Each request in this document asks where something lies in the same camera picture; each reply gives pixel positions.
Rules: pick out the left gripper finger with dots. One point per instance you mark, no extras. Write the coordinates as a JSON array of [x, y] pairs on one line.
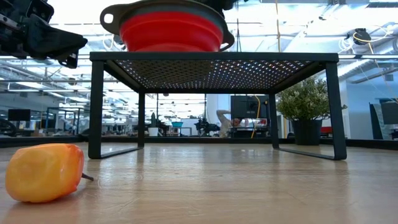
[[49, 48], [53, 31]]

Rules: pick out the red grey collapsible colander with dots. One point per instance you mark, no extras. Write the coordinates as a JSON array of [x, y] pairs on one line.
[[171, 31]]

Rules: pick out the small orange-red toy peach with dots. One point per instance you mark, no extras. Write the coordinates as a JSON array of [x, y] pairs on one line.
[[43, 172]]

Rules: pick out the black background robot arm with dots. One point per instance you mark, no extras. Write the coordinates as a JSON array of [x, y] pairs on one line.
[[206, 127]]

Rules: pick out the black perforated metal stand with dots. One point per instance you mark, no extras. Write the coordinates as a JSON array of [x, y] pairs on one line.
[[214, 56]]

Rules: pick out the black cabinet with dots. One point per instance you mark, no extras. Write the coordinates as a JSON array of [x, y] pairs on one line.
[[245, 104]]

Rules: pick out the person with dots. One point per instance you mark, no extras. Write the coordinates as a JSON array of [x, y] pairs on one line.
[[225, 123]]

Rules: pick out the green potted plant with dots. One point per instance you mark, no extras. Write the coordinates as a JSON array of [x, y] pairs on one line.
[[306, 102]]

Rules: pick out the white pot with cactus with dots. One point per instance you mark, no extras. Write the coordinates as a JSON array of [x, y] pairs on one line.
[[153, 131]]

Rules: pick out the black aluminium table frame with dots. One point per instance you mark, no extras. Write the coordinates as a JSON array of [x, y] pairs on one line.
[[186, 140]]

